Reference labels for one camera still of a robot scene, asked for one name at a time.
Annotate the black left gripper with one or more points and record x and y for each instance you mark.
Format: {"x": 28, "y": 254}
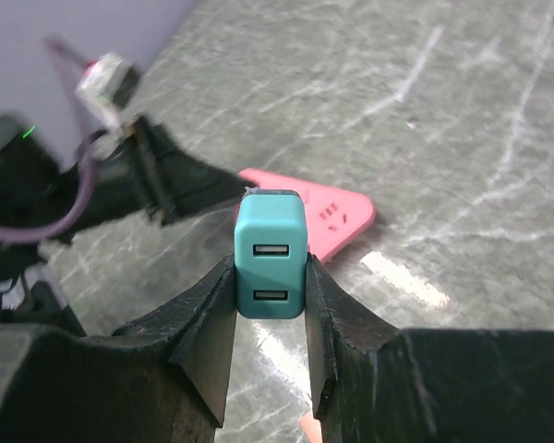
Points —
{"x": 150, "y": 172}

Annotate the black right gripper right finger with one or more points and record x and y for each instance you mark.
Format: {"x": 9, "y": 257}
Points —
{"x": 372, "y": 382}

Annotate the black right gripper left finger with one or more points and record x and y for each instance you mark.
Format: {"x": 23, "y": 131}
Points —
{"x": 162, "y": 377}

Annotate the teal USB charger plug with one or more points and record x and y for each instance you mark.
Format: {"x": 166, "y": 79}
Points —
{"x": 271, "y": 248}

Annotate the pink triangular power strip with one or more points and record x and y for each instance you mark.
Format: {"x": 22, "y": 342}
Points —
{"x": 335, "y": 216}

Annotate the pink USB charger plug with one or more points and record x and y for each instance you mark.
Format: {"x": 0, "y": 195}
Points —
{"x": 311, "y": 428}

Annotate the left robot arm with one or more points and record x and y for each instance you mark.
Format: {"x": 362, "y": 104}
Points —
{"x": 33, "y": 193}

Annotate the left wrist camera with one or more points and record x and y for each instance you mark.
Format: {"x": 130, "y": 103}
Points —
{"x": 107, "y": 87}

